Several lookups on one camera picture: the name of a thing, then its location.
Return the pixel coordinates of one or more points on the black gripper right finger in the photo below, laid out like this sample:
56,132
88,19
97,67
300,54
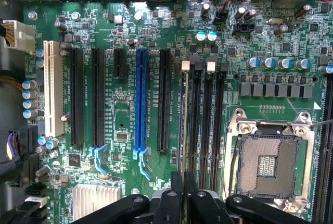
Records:
205,208

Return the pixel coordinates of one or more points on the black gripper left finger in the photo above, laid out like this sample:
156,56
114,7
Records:
169,208

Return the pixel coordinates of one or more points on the RAM slot with white latches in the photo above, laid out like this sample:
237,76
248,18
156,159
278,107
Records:
331,156
182,130
209,130

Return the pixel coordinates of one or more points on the RAM slot with black latches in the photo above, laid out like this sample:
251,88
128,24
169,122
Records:
325,156
221,130
195,130

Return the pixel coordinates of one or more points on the silver finned heat sink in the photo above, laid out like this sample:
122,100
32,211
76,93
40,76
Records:
96,203

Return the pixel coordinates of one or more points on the silver CPU socket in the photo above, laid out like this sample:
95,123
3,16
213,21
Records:
268,166

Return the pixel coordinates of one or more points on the green Dell motherboard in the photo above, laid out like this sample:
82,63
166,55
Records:
125,119

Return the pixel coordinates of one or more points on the long black expansion slot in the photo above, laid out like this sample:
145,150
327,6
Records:
98,96
164,99
77,96

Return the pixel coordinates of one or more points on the blue expansion slot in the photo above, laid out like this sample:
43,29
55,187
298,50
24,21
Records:
141,99

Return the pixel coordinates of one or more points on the short black expansion slot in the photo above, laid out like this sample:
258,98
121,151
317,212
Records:
119,63

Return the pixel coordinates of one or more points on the white expansion slot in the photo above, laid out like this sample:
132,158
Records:
53,88

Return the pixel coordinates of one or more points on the white power connector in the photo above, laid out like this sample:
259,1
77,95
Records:
22,36

